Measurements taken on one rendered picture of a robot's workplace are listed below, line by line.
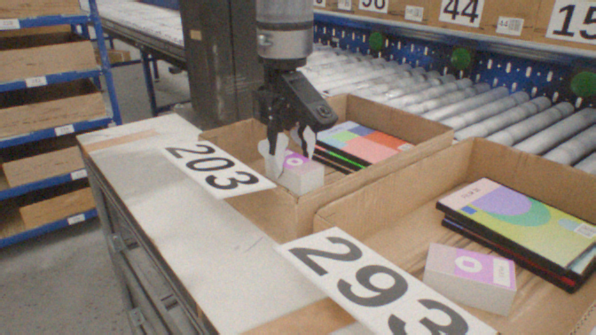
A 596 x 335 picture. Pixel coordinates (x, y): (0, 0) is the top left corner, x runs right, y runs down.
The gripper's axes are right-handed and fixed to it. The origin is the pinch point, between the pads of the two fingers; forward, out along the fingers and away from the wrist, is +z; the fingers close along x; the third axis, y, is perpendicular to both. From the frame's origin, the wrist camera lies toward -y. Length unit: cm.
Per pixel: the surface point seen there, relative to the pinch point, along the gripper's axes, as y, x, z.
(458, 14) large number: 26, -101, -15
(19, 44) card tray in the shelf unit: 153, 16, -2
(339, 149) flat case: -1.5, -10.2, -1.2
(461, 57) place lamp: 18, -92, -3
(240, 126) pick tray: 11.6, 3.3, -5.6
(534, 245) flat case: -38.9, -7.4, -1.4
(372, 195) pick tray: -20.0, 2.8, -4.7
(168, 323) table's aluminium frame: 13.8, 23.7, 34.4
